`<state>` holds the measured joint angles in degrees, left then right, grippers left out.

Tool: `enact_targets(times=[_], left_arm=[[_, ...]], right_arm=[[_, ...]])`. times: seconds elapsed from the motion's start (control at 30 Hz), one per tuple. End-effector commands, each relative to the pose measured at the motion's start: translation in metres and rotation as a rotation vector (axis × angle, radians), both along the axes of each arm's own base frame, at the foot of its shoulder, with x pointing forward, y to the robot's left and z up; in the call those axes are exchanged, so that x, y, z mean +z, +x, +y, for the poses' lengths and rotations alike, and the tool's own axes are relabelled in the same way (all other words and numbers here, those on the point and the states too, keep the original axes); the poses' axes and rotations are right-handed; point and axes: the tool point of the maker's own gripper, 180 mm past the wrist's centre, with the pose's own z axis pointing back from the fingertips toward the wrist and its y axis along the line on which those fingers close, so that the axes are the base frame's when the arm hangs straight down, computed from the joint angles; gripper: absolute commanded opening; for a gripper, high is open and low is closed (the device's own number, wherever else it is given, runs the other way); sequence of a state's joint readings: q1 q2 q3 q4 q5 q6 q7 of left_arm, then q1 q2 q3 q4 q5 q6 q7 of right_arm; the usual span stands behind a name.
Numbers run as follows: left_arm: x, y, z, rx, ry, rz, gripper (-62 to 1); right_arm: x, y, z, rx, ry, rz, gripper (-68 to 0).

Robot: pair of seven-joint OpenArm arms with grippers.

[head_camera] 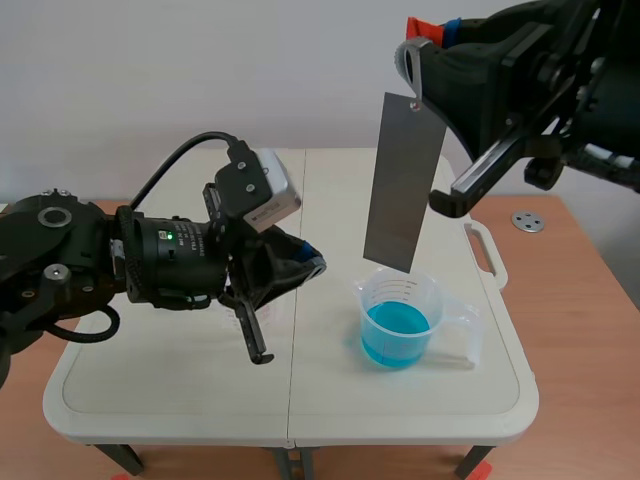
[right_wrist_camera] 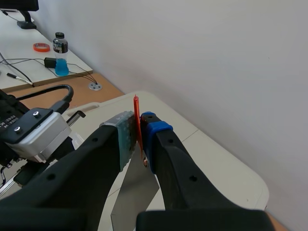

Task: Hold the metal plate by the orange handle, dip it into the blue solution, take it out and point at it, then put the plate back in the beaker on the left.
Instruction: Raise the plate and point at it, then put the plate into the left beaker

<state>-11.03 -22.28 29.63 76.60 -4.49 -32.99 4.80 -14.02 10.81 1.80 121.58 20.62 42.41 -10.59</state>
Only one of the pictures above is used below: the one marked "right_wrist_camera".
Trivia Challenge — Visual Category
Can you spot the black camera cable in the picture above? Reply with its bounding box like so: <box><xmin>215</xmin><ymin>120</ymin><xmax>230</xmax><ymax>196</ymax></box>
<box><xmin>13</xmin><ymin>84</ymin><xmax>75</xmax><ymax>114</ymax></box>

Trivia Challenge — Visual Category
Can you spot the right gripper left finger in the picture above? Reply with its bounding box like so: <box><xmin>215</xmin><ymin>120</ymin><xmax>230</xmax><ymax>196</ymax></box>
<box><xmin>0</xmin><ymin>111</ymin><xmax>140</xmax><ymax>231</ymax></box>

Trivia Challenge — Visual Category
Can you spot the brown wooden desk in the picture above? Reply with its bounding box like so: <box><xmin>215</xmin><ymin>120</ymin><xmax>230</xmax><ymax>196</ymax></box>
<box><xmin>1</xmin><ymin>73</ymin><xmax>126</xmax><ymax>112</ymax></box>

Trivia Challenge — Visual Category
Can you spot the white desk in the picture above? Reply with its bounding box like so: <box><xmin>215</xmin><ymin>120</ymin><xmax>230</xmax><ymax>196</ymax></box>
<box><xmin>0</xmin><ymin>9</ymin><xmax>93</xmax><ymax>90</ymax></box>

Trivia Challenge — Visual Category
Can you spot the grey metal plate orange handle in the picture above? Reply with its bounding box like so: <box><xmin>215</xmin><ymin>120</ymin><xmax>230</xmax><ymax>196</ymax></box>
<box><xmin>110</xmin><ymin>94</ymin><xmax>161</xmax><ymax>231</ymax></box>

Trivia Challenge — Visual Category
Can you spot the black monitor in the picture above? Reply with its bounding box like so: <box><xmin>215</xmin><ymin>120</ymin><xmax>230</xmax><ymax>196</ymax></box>
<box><xmin>0</xmin><ymin>0</ymin><xmax>40</xmax><ymax>30</ymax></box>

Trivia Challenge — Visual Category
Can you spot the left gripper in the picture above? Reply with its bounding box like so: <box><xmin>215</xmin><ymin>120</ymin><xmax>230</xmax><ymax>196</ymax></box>
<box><xmin>0</xmin><ymin>89</ymin><xmax>76</xmax><ymax>193</ymax></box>

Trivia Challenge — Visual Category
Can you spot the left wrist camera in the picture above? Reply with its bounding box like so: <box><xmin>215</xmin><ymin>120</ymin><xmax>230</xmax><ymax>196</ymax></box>
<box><xmin>4</xmin><ymin>108</ymin><xmax>73</xmax><ymax>164</ymax></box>

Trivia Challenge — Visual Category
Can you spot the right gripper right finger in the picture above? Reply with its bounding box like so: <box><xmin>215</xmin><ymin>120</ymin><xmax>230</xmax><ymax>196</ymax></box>
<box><xmin>136</xmin><ymin>111</ymin><xmax>289</xmax><ymax>231</ymax></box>

